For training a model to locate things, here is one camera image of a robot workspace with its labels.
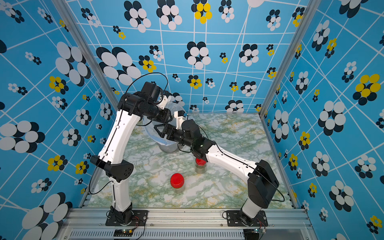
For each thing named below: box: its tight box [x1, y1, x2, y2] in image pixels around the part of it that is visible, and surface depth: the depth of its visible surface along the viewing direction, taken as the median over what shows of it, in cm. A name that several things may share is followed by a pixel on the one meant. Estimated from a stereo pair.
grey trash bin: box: [158, 142, 179, 154], surface depth 96 cm
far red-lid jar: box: [195, 158, 207, 174], surface depth 82 cm
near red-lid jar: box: [170, 173, 185, 193], surface depth 77 cm
